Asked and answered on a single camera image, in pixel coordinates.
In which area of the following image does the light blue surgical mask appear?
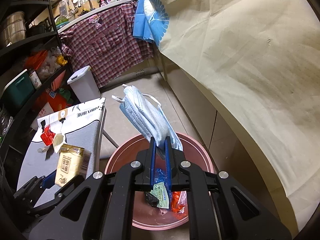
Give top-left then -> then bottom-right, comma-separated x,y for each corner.
112,84 -> 183,158

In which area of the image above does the beige tissue pack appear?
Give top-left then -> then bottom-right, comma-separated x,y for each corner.
54,144 -> 91,187

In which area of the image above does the red torn carton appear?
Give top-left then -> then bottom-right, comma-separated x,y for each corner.
40,125 -> 55,146

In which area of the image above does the cream paper napkin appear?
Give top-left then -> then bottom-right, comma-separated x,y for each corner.
52,133 -> 66,153

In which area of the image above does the white plastic trash bin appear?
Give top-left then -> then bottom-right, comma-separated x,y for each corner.
67,66 -> 101,102

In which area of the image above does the blue plastic wrapper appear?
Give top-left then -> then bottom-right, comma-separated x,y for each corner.
154,168 -> 168,187

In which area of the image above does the green paper wrapper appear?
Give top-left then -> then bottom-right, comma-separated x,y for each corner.
150,182 -> 170,209

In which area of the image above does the orange snack wrapper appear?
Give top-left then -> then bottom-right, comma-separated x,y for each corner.
171,191 -> 187,213

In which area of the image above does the black plastic scrap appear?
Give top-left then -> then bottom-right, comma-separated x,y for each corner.
144,192 -> 159,207

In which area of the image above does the pink round basin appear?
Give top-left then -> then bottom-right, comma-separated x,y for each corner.
105,132 -> 215,231

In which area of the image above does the small white cardboard box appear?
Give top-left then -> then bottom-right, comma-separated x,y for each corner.
37,147 -> 49,153

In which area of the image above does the red orange plastic bag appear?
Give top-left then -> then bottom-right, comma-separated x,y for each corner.
34,88 -> 71,112

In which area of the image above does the teal storage box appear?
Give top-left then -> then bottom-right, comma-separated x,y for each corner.
2,69 -> 34,107

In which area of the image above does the red plaid shirt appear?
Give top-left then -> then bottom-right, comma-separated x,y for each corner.
59,2 -> 153,88

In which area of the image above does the white labelled jar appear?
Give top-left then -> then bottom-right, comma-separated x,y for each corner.
29,70 -> 42,89

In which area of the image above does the blue patterned cloth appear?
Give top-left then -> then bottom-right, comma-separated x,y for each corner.
133,0 -> 170,47

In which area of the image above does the yellow toy figure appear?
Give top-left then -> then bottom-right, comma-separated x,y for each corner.
56,55 -> 68,66

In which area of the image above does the black metal shelf rack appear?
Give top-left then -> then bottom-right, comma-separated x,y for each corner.
1,0 -> 72,193

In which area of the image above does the cream counter cover cloth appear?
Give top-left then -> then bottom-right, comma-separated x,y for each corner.
145,0 -> 319,239

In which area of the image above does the steel pot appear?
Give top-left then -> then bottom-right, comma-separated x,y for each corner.
1,11 -> 26,47

